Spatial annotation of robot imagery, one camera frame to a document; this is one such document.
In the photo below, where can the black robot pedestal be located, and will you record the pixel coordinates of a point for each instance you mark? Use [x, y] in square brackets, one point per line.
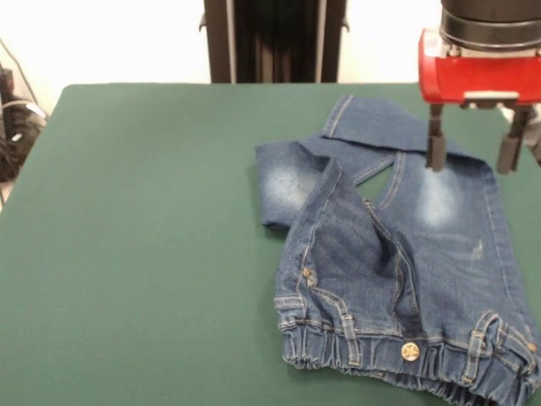
[274, 42]

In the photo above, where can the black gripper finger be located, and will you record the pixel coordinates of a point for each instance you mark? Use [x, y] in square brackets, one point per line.
[507, 156]
[435, 154]

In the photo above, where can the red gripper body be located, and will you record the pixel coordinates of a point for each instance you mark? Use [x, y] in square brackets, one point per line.
[486, 76]

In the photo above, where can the blue denim jeans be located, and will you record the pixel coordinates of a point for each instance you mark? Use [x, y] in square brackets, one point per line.
[444, 262]

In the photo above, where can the dark green table cloth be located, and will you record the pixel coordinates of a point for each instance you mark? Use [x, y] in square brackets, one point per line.
[105, 254]

